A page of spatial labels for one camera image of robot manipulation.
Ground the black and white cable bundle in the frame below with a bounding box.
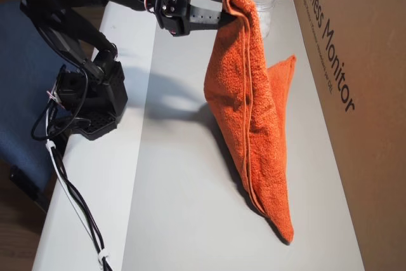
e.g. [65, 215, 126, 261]
[47, 118, 114, 271]

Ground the blue office chair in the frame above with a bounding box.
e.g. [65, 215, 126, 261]
[0, 0, 75, 215]

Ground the orange terry towel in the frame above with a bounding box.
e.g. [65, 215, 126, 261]
[202, 0, 298, 246]

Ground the grey table mat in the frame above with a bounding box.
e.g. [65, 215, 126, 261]
[122, 0, 365, 271]

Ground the black power cable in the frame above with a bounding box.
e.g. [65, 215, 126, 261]
[47, 124, 114, 271]

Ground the clear plastic jar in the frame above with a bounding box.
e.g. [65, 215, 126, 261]
[244, 0, 277, 39]

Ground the brown Business Monitor cardboard box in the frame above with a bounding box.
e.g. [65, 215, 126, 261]
[293, 0, 406, 271]

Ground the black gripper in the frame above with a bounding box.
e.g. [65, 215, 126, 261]
[154, 0, 236, 37]

